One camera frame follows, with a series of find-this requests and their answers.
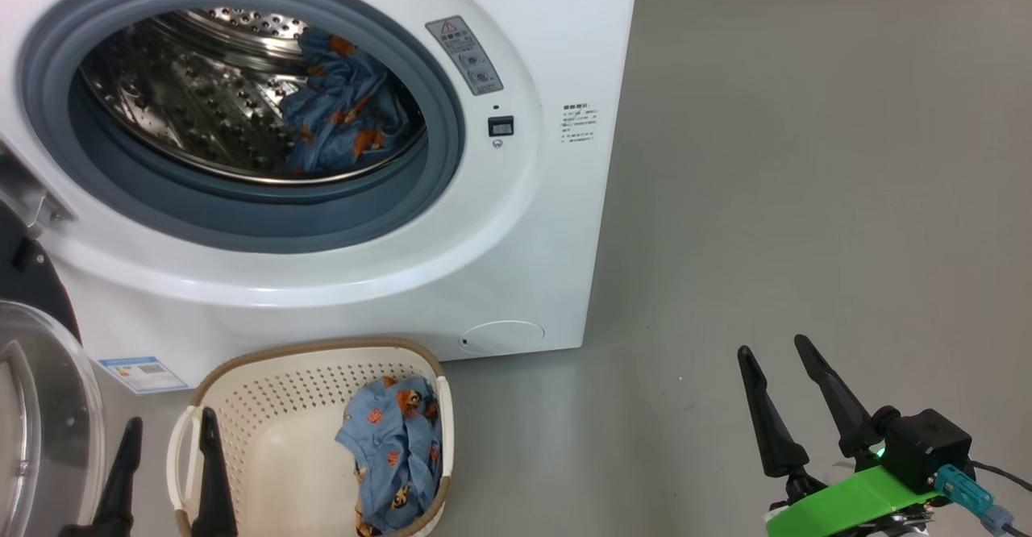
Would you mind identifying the cream perforated laundry basket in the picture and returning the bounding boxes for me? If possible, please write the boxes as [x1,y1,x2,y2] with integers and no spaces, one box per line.
[165,337,456,537]

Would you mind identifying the white front-load washing machine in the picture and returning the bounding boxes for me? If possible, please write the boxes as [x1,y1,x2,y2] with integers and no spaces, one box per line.
[0,0,643,393]

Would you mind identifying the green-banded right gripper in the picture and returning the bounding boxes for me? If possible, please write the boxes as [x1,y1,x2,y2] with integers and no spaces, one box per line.
[736,334,943,537]

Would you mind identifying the black-rimmed glass washer door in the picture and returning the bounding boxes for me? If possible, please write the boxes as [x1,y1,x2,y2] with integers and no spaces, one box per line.
[0,198,107,537]

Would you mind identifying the printed text label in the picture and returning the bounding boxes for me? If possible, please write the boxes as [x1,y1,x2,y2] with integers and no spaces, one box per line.
[561,102,598,145]

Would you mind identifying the grey rubber door gasket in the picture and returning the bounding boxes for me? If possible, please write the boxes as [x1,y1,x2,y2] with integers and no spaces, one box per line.
[17,0,468,255]

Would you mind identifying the stainless steel washer drum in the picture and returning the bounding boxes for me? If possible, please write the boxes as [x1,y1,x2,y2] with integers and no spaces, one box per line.
[78,7,429,186]

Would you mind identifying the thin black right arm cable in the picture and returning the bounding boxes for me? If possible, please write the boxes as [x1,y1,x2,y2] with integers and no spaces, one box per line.
[969,460,1032,494]

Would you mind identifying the blue energy label sticker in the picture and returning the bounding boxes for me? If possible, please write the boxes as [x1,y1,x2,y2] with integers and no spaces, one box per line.
[97,356,191,395]

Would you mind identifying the round white filter cover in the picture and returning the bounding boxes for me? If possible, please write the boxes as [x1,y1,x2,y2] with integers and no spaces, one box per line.
[459,320,547,356]

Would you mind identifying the blue cartoon print garment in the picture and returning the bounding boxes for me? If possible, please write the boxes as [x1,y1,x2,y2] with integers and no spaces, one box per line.
[278,27,427,176]
[334,375,443,537]

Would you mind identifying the grey warning sticker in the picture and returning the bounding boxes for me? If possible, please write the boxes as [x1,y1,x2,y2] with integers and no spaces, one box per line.
[424,15,505,97]

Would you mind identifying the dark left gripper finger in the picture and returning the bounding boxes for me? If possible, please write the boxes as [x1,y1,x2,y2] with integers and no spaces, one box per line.
[191,407,239,537]
[91,417,144,537]

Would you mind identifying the metal door hinge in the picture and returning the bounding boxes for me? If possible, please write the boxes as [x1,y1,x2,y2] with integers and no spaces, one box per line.
[0,137,76,236]

